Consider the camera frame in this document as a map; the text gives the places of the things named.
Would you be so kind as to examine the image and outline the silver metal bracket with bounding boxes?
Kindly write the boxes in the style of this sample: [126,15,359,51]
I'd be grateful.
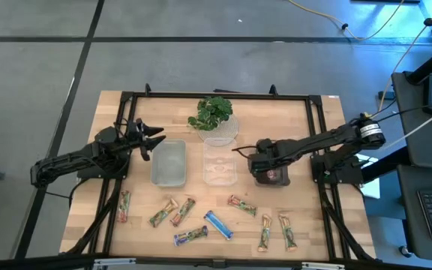
[93,257,137,268]
[301,261,347,270]

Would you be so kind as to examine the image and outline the white cable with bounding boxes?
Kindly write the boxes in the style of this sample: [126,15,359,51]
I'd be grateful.
[382,112,432,149]

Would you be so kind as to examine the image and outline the brown green granola bar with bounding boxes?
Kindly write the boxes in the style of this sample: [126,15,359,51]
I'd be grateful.
[277,213,299,253]
[257,214,273,253]
[148,198,179,229]

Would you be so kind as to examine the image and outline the long cream cable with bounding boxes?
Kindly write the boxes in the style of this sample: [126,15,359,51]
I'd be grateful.
[377,0,432,112]

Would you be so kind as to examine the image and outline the grey plastic bin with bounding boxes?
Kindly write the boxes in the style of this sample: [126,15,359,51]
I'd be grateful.
[150,139,188,188]

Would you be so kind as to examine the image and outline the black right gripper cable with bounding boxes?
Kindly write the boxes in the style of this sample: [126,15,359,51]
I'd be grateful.
[232,145,258,155]

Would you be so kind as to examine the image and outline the purple green granola bar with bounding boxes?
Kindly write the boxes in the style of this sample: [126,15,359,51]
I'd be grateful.
[173,225,209,248]

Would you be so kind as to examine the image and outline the brown snack bar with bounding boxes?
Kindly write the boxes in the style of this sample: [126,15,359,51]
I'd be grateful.
[169,197,197,228]

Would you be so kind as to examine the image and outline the black aluminium table frame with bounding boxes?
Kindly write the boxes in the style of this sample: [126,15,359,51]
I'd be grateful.
[60,82,380,263]

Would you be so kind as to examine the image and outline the cream floor cable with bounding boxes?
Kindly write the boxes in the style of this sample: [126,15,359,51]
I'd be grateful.
[286,0,407,41]

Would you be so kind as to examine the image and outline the black diagonal beam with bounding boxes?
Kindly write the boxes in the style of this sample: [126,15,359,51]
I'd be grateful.
[361,145,408,183]
[405,48,432,86]

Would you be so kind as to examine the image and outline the blue granola bar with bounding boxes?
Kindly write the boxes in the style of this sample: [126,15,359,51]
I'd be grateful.
[203,209,235,241]

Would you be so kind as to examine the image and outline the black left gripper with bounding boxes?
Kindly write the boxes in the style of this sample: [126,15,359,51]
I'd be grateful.
[125,118,167,162]

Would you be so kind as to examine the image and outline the green leafy plant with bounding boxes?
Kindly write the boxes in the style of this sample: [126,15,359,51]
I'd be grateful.
[187,96,234,131]

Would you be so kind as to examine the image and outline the dark grey desk top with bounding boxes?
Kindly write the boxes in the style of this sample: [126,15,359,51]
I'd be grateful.
[396,164,432,263]
[391,70,432,172]

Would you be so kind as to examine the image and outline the thin black cable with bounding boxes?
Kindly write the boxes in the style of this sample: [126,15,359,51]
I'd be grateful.
[373,100,432,123]

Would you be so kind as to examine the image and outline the clear plastic bin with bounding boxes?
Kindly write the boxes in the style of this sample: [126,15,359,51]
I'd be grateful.
[202,137,239,188]

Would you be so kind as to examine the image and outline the round woven mat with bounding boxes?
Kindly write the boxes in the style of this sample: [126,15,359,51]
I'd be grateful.
[196,112,240,143]

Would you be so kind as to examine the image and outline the black crossbeam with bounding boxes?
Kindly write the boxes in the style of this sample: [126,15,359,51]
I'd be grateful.
[0,254,432,270]

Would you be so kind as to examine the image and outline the red green granola bar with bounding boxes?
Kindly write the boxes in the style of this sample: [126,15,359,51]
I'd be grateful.
[116,190,132,224]
[226,194,258,218]

